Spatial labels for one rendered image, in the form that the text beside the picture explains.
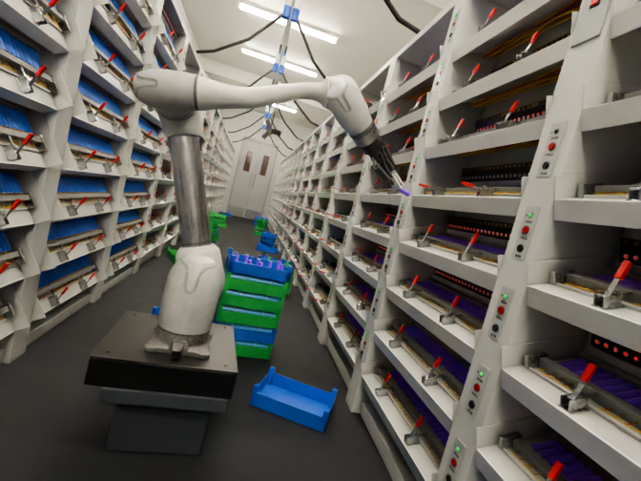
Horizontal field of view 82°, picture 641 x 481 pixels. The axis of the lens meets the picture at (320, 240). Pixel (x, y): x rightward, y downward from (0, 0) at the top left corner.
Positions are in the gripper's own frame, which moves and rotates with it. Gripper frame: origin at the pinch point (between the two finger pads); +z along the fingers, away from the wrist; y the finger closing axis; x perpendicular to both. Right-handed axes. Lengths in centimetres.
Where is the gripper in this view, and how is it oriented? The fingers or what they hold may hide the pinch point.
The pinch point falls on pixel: (394, 180)
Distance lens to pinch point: 141.1
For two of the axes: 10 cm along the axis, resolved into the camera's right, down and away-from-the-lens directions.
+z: 5.6, 5.9, 5.9
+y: 3.1, -8.0, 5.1
